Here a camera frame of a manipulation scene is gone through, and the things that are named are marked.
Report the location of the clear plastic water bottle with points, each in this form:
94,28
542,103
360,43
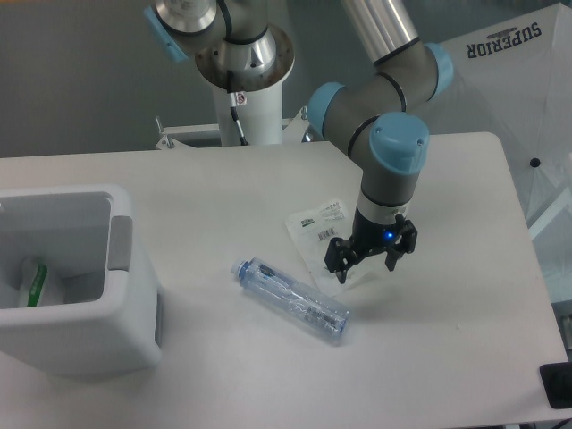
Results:
305,306

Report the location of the white metal table frame bracket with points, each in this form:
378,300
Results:
197,136

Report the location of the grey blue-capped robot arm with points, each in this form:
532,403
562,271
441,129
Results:
243,56

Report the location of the black device at table corner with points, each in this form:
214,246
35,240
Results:
556,378

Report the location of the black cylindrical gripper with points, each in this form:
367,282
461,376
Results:
368,239

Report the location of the green white trash in bin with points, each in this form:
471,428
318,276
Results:
34,273

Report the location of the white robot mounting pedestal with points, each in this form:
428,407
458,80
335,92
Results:
259,113

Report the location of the white umbrella with SUPERIOR print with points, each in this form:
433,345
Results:
513,79

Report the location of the clear plastic wrapper with barcode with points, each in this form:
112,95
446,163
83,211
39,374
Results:
311,232

